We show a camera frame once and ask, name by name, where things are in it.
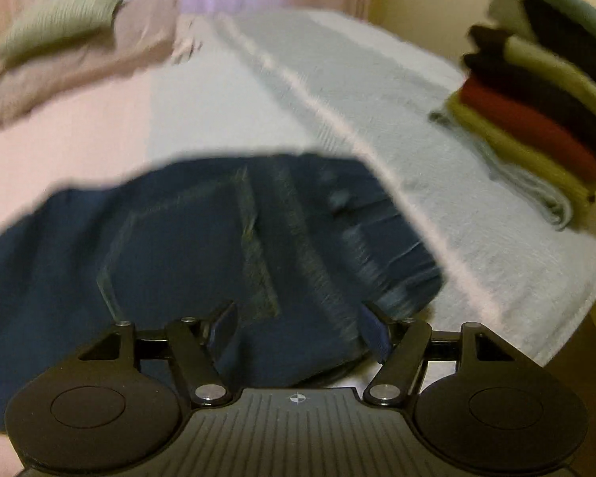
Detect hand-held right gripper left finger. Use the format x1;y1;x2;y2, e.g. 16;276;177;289
77;301;239;405

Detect folded pink blanket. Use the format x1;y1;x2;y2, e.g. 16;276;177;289
0;0;182;132

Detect green checked pillow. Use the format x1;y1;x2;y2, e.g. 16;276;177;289
0;0;140;68

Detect blue denim jeans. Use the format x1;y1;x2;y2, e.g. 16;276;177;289
0;151;445;430

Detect stack of folded clothes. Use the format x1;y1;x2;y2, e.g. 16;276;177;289
430;0;596;232

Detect bed with pink cover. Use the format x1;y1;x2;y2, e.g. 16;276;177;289
0;7;596;477

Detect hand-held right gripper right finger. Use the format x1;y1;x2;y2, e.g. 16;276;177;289
360;303;522;405

